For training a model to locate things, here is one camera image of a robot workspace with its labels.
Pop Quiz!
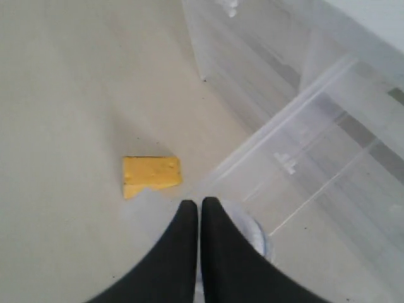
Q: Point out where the white plastic drawer cabinet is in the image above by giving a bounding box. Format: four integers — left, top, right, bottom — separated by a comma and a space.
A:
182, 1, 403, 131

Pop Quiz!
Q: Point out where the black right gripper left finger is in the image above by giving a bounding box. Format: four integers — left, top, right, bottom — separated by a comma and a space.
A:
89, 200, 198, 303

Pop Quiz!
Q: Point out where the yellow cheese wedge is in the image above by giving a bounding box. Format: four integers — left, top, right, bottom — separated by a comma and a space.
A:
122, 157, 182, 199

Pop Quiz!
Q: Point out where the clear drawer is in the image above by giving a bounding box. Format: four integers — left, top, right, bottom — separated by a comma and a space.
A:
191, 56, 403, 263

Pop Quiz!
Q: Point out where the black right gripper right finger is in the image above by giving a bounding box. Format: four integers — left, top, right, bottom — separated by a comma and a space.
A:
201, 197, 319, 302

